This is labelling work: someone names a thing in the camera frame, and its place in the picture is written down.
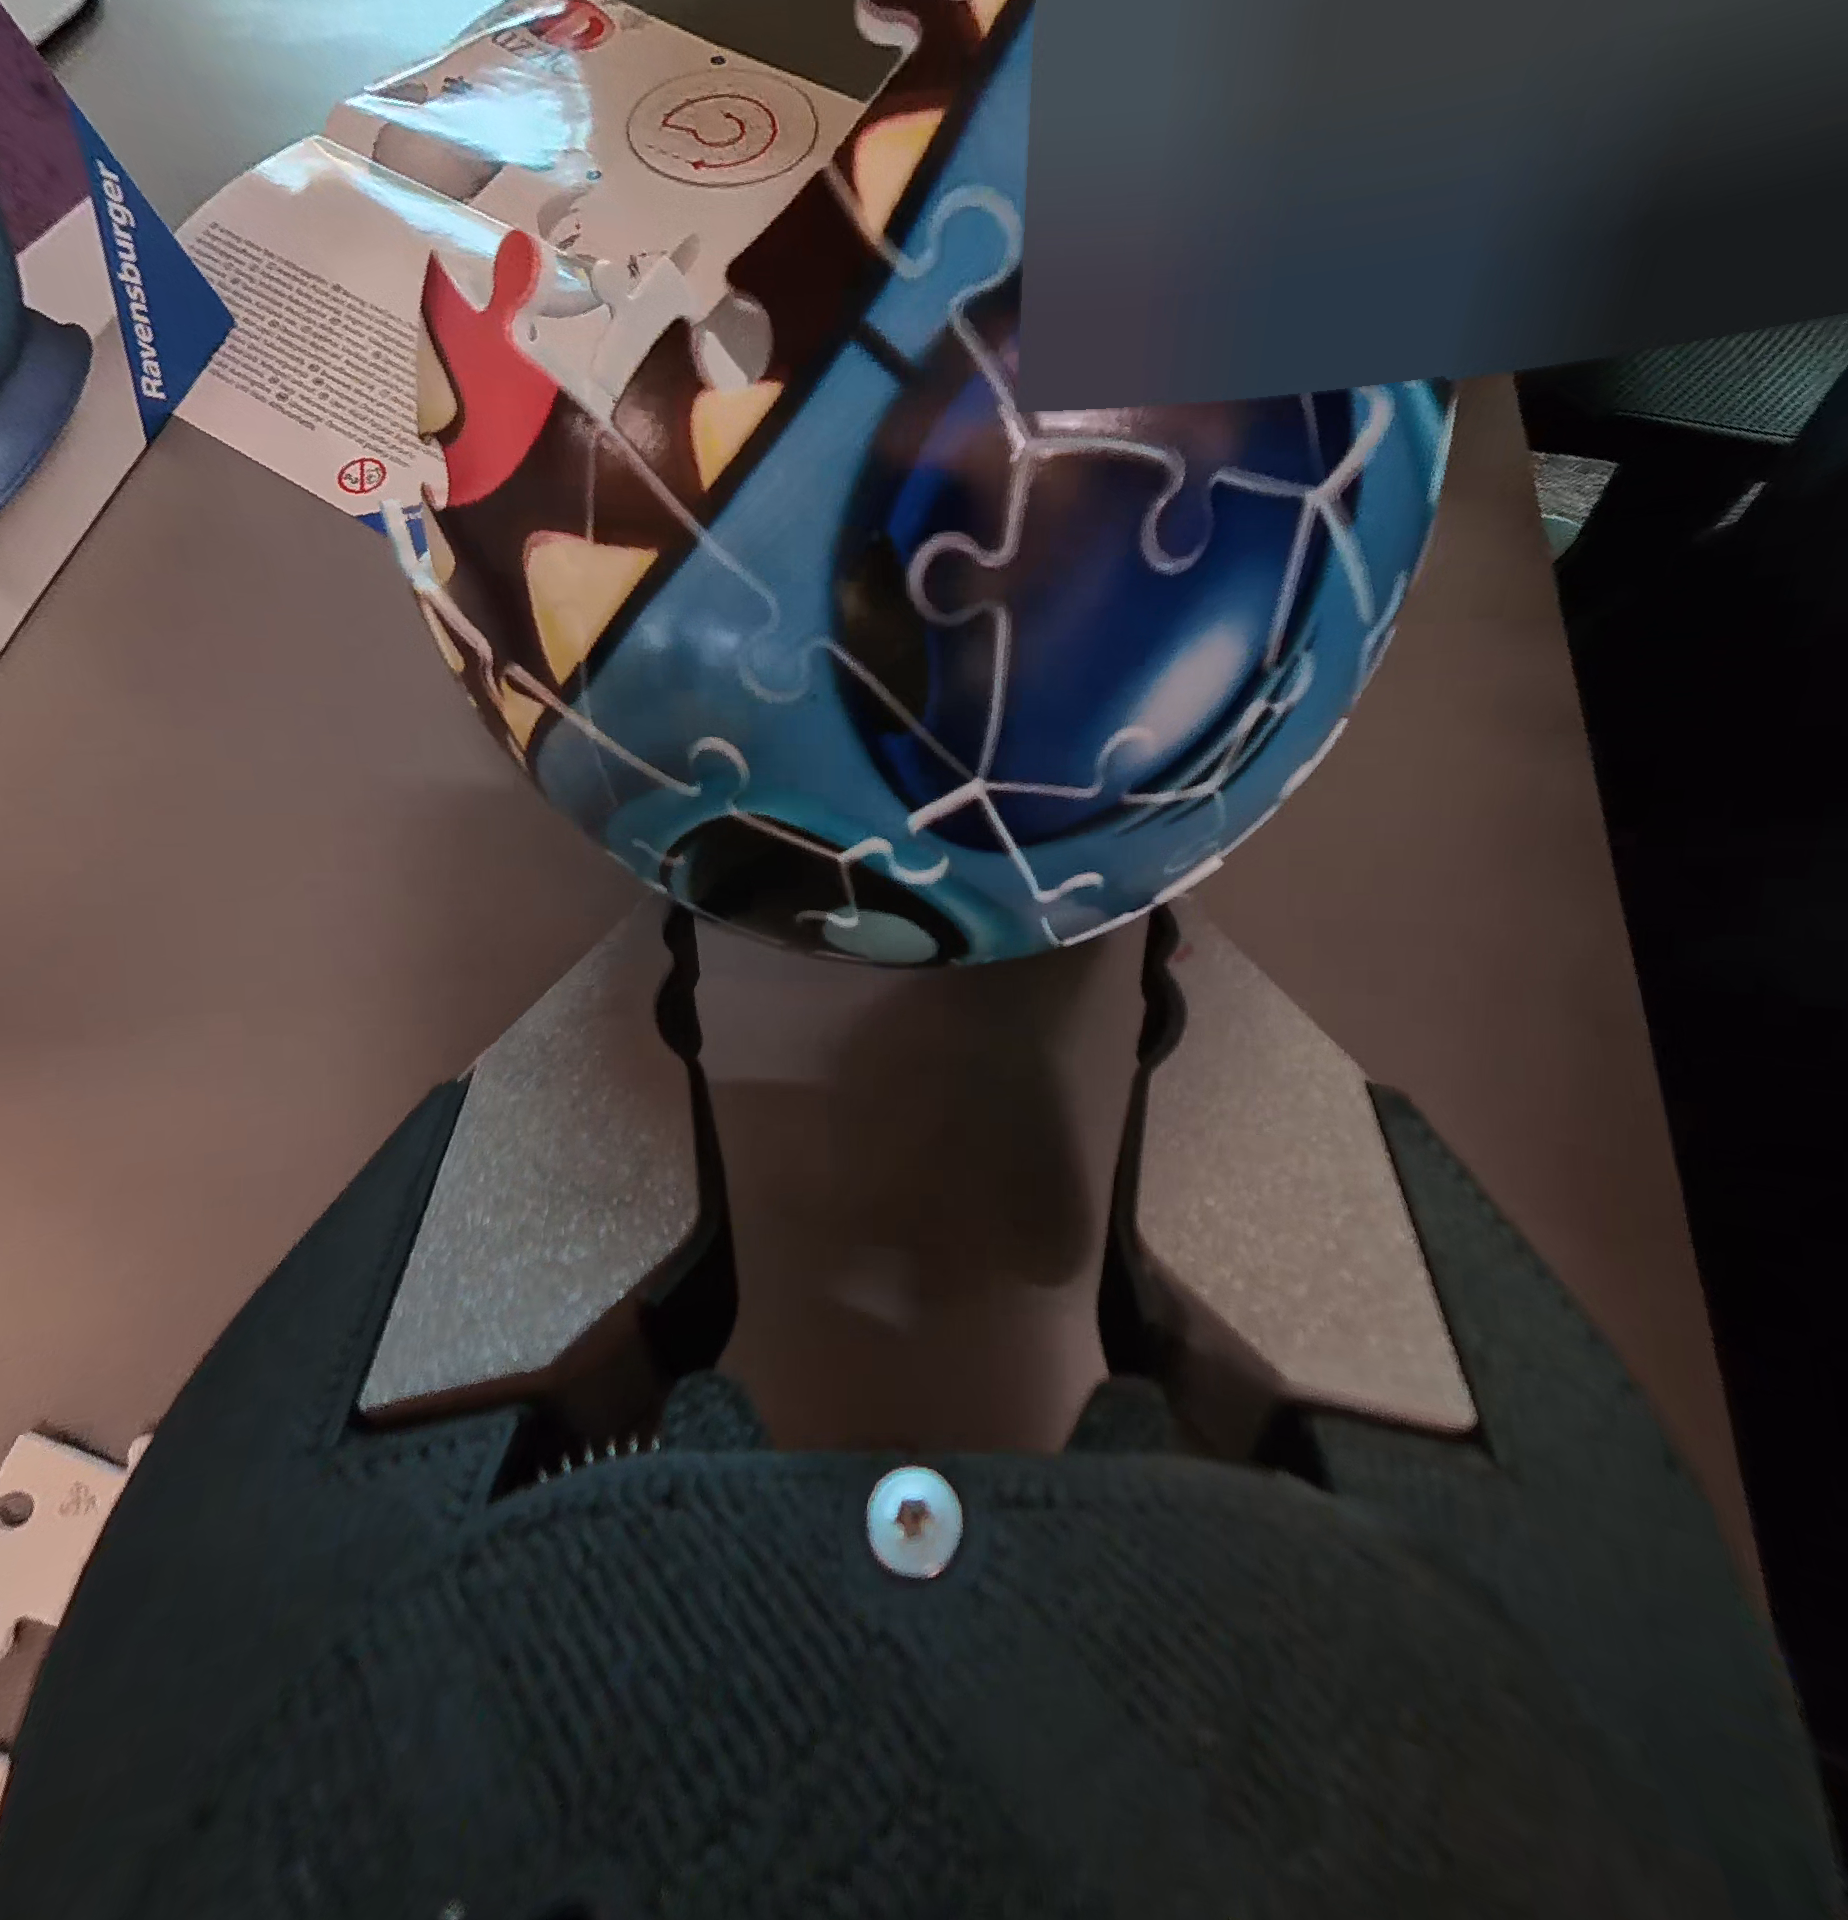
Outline cartoon character puzzle box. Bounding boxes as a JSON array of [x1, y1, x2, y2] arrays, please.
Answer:
[[0, 0, 239, 709]]

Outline pile of puzzle pieces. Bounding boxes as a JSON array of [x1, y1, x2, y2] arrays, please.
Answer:
[[0, 1427, 157, 1852]]

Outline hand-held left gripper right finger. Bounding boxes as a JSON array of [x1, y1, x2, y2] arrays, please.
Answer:
[[1100, 906, 1479, 1434]]

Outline dark grey fabric chair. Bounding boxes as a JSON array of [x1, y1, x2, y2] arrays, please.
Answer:
[[1518, 308, 1848, 1051]]

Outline folded instruction leaflet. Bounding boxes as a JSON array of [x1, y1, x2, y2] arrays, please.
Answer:
[[172, 0, 948, 528]]

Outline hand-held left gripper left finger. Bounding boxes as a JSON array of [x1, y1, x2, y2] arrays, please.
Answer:
[[351, 898, 741, 1448]]

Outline blue puzzle ball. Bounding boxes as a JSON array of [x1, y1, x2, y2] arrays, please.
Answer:
[[394, 0, 1461, 974]]

